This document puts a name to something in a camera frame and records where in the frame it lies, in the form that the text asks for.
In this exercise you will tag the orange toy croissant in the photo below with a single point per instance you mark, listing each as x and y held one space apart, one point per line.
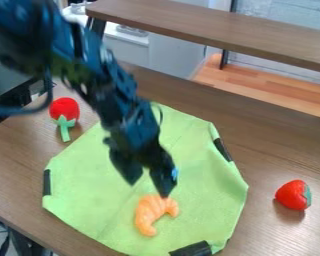
153 213

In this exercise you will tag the red toy strawberry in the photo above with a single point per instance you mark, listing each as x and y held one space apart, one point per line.
293 195

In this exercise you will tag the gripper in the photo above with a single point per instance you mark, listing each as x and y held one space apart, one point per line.
130 122

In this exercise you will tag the red plush toy with green stem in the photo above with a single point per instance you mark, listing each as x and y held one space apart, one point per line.
64 113

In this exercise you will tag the wooden table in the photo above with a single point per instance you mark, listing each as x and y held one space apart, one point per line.
220 31

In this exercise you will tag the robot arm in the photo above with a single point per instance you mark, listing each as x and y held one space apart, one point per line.
47 36

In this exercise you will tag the green cloth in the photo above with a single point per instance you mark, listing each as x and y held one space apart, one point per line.
122 186

